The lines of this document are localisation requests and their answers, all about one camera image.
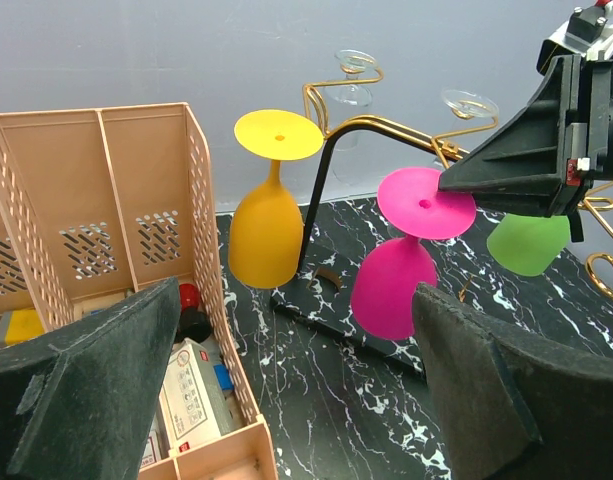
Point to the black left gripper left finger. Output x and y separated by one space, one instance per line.
78 402

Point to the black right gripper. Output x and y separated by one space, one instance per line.
537 163

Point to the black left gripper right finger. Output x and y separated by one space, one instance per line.
512 404

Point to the magenta wine glass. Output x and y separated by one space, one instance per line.
409 199

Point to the yellow wine glass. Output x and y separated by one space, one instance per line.
266 231

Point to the clear wine glass right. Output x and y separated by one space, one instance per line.
466 106

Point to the clear wine glass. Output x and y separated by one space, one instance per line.
466 106
360 69

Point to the green wine glass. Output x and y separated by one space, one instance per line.
527 245

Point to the clear wine glass left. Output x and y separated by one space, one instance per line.
360 69

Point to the yellow grey block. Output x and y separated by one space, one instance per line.
18 326

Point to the pink plastic file organizer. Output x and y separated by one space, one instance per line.
99 204

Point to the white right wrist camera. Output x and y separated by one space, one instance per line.
587 32

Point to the gold wire wine glass rack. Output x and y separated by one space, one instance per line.
560 304

